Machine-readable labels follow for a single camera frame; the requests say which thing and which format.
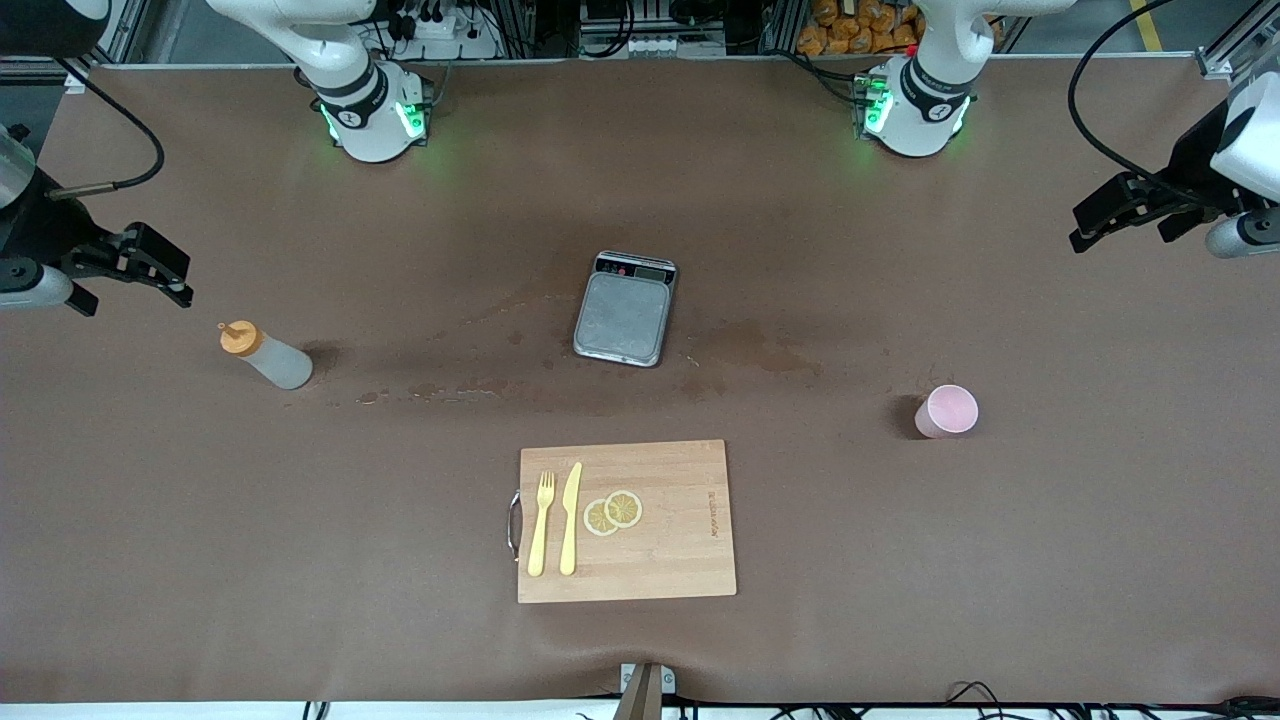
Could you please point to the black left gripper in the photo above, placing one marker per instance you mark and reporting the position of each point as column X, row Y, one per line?
column 1190, row 172

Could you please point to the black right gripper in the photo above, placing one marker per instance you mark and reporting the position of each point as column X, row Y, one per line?
column 42, row 232

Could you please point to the pink cup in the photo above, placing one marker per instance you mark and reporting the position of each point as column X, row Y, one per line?
column 948, row 412

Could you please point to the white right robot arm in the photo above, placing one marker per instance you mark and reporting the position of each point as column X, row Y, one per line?
column 370, row 120

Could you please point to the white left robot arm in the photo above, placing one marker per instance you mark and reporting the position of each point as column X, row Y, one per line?
column 915, row 110

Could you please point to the bag of orange snacks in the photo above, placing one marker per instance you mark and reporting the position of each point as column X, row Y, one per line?
column 860, row 30

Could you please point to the white power strip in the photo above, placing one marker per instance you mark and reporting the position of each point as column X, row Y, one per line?
column 440, row 40

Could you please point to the yellow plastic fork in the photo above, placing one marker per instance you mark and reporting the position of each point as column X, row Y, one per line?
column 540, row 530

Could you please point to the silver kitchen scale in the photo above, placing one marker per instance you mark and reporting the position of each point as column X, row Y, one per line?
column 622, row 315

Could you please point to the yellow plastic knife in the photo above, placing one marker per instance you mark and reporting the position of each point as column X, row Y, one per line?
column 570, row 520

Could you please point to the long white socket strip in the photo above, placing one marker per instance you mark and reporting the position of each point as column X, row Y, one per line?
column 650, row 46

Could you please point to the lemon slice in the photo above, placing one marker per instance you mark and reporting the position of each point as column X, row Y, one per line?
column 597, row 520
column 626, row 508

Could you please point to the wooden cutting board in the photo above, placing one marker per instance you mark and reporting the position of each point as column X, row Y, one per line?
column 670, row 540

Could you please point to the aluminium frame rail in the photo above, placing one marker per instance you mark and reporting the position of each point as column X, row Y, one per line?
column 1225, row 55
column 30, row 68

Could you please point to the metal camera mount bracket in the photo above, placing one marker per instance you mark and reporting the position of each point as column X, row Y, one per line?
column 647, row 690

